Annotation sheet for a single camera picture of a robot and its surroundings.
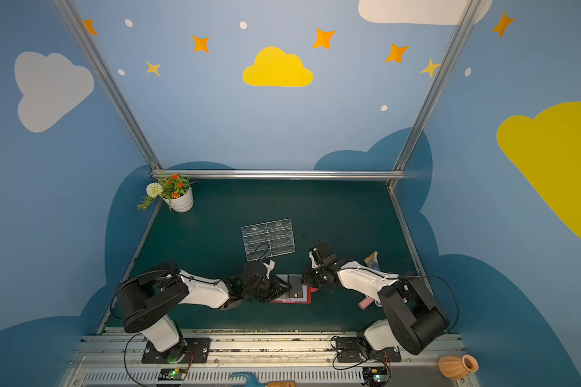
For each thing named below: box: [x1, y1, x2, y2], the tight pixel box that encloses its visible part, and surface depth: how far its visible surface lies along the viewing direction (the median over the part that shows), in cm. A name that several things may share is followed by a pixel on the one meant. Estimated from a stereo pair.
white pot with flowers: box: [137, 173, 198, 213], surface depth 102 cm
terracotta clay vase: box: [438, 353, 481, 380], surface depth 65 cm
